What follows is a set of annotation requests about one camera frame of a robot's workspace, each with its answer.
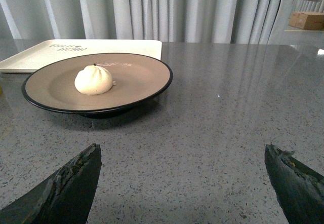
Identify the grey pleated curtain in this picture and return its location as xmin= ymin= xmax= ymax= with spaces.
xmin=1 ymin=0 xmax=293 ymax=44

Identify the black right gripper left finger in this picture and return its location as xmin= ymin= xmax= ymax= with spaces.
xmin=1 ymin=144 xmax=102 ymax=223

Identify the beige plate with black rim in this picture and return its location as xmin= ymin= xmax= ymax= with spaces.
xmin=22 ymin=53 xmax=173 ymax=118

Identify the white steamed bun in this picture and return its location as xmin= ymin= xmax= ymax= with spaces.
xmin=74 ymin=64 xmax=114 ymax=95

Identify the white rectangular bear tray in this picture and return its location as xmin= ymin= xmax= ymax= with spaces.
xmin=1 ymin=39 xmax=162 ymax=73

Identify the brown cardboard box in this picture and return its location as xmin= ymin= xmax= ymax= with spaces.
xmin=289 ymin=12 xmax=323 ymax=30

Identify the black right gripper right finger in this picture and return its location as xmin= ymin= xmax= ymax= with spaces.
xmin=264 ymin=144 xmax=323 ymax=223

